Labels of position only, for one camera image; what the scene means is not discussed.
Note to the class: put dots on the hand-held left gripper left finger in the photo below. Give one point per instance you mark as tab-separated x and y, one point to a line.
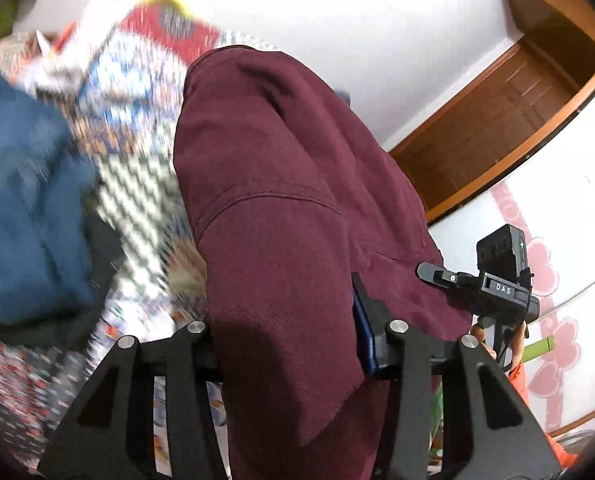
187	360

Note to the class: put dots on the yellow object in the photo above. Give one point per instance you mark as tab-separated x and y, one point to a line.
170	1

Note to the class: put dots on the grey blue cloth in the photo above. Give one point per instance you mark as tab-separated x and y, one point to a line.
345	97

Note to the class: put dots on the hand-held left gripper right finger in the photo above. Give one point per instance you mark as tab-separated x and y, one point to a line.
365	340

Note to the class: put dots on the pink flower wall decal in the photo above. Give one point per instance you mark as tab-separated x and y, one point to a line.
552	330

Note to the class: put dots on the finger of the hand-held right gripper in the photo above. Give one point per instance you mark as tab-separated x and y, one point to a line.
433	272

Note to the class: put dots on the black cloth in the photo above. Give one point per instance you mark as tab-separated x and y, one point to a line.
100	255

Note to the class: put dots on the person's right hand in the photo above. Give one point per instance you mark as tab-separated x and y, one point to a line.
518	342

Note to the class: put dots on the colourful patterned blanket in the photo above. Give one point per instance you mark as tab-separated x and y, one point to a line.
137	125

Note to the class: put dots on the green stick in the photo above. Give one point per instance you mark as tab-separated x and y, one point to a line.
540	347

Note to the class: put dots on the blue denim garment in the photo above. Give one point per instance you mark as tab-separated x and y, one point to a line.
22	200

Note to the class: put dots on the maroon shirt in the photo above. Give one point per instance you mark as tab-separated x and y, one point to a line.
287	220

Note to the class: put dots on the brown wooden door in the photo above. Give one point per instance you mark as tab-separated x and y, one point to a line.
507	110

